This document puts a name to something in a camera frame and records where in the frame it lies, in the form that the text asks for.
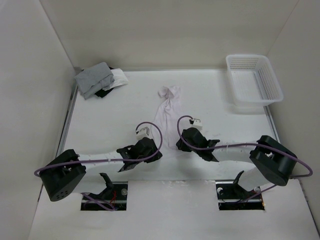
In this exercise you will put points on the white folded tank top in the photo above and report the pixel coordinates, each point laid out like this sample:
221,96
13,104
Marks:
120,79

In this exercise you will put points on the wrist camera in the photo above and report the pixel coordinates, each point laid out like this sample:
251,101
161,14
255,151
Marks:
196,123
143,133

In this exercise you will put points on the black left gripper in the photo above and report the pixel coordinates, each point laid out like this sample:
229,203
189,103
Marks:
158,156

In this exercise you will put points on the white plastic basket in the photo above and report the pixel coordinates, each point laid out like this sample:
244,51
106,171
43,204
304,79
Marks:
252,80

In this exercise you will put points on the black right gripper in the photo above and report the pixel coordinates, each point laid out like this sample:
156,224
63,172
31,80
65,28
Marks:
181,146

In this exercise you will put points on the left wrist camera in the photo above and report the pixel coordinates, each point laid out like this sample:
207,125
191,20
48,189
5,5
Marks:
143,133

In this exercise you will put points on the pale pink tank top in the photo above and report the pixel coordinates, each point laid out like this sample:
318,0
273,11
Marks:
168,114

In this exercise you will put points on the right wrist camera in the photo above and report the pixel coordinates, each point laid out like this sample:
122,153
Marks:
196,123

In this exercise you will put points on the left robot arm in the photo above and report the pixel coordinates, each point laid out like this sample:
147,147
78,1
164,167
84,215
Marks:
94,175

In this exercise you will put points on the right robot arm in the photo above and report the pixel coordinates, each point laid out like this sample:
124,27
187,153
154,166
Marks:
269,166

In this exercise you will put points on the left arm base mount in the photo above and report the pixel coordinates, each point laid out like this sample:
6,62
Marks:
113,197

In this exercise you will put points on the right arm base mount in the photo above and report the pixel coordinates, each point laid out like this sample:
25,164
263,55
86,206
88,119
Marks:
232,197

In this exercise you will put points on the grey folded tank top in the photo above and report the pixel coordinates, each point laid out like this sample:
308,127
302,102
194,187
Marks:
94,79

